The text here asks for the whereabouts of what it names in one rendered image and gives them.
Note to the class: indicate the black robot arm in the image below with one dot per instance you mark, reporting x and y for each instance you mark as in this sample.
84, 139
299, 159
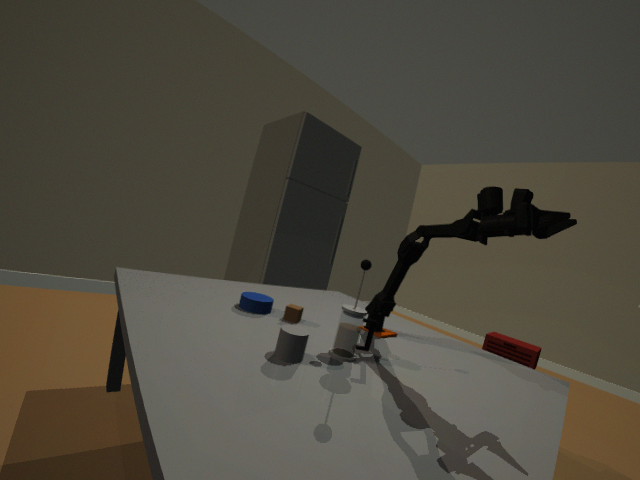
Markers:
490, 204

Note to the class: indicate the blue cylinder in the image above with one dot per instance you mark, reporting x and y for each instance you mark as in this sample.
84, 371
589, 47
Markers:
256, 303

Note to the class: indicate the dark grey cylinder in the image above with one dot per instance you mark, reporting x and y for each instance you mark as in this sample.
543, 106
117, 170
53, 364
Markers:
291, 343

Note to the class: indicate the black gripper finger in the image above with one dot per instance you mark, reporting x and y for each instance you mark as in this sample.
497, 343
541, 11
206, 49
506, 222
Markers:
545, 218
556, 228

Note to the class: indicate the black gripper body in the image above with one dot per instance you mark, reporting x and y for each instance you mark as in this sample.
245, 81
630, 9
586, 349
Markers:
519, 222

